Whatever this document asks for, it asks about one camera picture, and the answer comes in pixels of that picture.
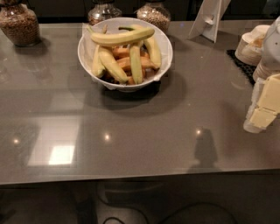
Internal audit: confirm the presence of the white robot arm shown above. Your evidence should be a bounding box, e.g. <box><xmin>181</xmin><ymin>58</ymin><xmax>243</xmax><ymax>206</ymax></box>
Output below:
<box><xmin>243</xmin><ymin>17</ymin><xmax>280</xmax><ymax>133</ymax></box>

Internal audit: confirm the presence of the right glass grain jar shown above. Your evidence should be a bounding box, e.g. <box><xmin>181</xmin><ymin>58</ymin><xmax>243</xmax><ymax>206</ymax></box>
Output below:
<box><xmin>136</xmin><ymin>0</ymin><xmax>171</xmax><ymax>32</ymax></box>

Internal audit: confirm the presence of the white bowl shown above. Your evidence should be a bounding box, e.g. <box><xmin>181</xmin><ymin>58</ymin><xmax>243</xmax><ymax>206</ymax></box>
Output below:
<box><xmin>77</xmin><ymin>17</ymin><xmax>174</xmax><ymax>93</ymax></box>

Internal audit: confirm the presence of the yellow banana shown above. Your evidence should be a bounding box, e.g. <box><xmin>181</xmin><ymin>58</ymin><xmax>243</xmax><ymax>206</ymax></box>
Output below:
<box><xmin>129</xmin><ymin>41</ymin><xmax>143</xmax><ymax>84</ymax></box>
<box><xmin>87</xmin><ymin>26</ymin><xmax>155</xmax><ymax>46</ymax></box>
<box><xmin>91</xmin><ymin>45</ymin><xmax>106</xmax><ymax>78</ymax></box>
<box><xmin>98</xmin><ymin>46</ymin><xmax>128</xmax><ymax>84</ymax></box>
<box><xmin>143</xmin><ymin>37</ymin><xmax>162</xmax><ymax>68</ymax></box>

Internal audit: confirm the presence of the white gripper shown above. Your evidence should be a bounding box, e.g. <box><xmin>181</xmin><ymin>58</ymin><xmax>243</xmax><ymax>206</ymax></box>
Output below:
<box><xmin>243</xmin><ymin>73</ymin><xmax>280</xmax><ymax>133</ymax></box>

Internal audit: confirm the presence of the left glass grain jar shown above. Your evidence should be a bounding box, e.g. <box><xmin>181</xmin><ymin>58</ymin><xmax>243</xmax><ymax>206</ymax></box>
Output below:
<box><xmin>0</xmin><ymin>0</ymin><xmax>40</xmax><ymax>46</ymax></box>

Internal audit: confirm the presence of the white folded card stand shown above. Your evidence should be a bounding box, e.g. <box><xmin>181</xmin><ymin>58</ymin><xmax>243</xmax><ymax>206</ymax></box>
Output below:
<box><xmin>188</xmin><ymin>0</ymin><xmax>231</xmax><ymax>43</ymax></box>

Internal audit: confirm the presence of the middle glass jar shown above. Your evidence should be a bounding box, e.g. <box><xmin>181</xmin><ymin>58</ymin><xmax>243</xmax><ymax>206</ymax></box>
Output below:
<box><xmin>87</xmin><ymin>0</ymin><xmax>123</xmax><ymax>25</ymax></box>

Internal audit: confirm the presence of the black rubber mat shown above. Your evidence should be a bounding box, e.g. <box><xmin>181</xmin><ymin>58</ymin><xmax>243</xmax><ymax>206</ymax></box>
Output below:
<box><xmin>227</xmin><ymin>50</ymin><xmax>256</xmax><ymax>86</ymax></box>

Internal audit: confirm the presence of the orange ripe banana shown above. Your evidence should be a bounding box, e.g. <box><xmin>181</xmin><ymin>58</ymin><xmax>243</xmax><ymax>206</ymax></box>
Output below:
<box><xmin>113</xmin><ymin>47</ymin><xmax>158</xmax><ymax>85</ymax></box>

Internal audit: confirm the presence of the glass grain jar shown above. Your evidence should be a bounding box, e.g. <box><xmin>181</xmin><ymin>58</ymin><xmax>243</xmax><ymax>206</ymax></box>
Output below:
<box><xmin>136</xmin><ymin>0</ymin><xmax>171</xmax><ymax>32</ymax></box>
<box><xmin>0</xmin><ymin>0</ymin><xmax>40</xmax><ymax>46</ymax></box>

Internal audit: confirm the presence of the black floor cable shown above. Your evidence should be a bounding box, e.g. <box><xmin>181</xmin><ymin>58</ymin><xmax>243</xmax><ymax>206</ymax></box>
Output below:
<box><xmin>97</xmin><ymin>186</ymin><xmax>239</xmax><ymax>224</ymax></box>

